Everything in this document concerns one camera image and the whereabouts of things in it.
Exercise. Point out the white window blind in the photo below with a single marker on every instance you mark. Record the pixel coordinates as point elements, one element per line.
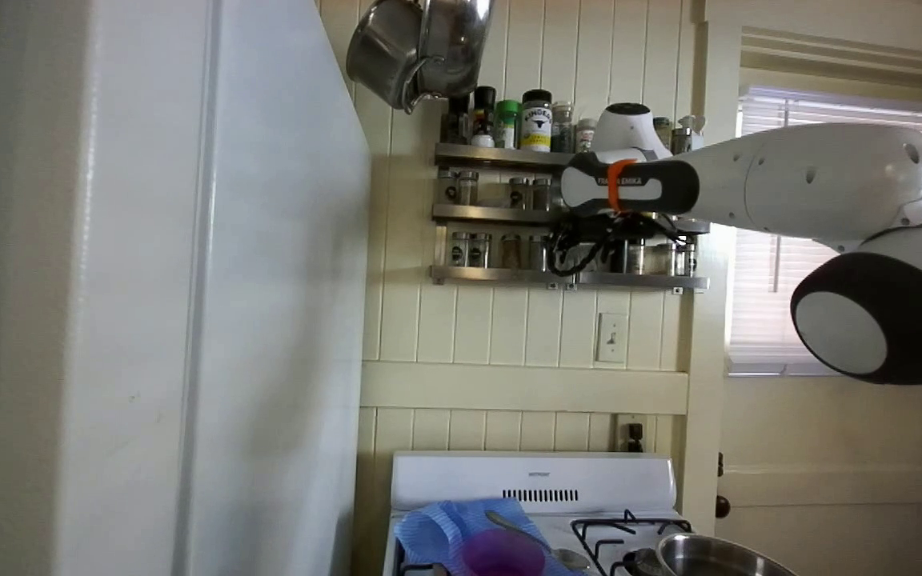
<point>771,298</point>

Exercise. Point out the glass spice jar black label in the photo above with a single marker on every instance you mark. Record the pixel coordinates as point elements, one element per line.
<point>634,258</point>

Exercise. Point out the stainless steel pot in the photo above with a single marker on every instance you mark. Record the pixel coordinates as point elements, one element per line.
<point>719,563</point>

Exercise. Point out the dark tall bottle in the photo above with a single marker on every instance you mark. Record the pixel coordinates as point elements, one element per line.
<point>481,117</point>

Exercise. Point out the white refrigerator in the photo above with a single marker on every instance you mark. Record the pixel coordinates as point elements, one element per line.
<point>269,321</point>

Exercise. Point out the white gas stove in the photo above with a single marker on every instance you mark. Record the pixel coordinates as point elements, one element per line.
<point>531,475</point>

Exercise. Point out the green cap bottle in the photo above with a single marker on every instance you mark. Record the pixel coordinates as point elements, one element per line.
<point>506,131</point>

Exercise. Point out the blue cloth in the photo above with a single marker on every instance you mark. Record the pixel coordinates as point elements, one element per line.
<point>448,522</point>

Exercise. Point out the cream light switch plate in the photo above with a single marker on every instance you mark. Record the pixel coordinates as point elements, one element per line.
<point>612,338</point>

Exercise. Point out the cream panel door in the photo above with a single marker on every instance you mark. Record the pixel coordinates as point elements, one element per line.
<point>835,481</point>

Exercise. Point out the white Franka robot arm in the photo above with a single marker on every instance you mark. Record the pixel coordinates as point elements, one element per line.
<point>803,181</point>

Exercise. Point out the black stove grate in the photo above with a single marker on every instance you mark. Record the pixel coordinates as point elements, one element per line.
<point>590,525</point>

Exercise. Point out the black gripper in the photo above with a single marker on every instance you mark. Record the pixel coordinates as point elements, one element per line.
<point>641,225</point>

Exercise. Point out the glass spice jar steel cap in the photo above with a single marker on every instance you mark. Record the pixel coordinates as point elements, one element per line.
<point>481,251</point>
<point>542,194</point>
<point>458,251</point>
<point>686,258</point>
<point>463,191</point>
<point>532,251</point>
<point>516,194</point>
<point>511,251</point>

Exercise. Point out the white bottle black cap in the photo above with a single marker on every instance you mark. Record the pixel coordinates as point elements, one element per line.
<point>536,131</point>

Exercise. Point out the steel wall spice rack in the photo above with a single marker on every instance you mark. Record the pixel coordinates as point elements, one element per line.
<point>505,278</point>

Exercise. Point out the wall outlet with black plug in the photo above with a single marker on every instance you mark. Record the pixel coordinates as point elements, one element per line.
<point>632,435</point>

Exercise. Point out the hanging steel pot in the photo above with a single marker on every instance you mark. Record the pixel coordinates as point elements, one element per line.
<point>383,52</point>
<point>456,43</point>

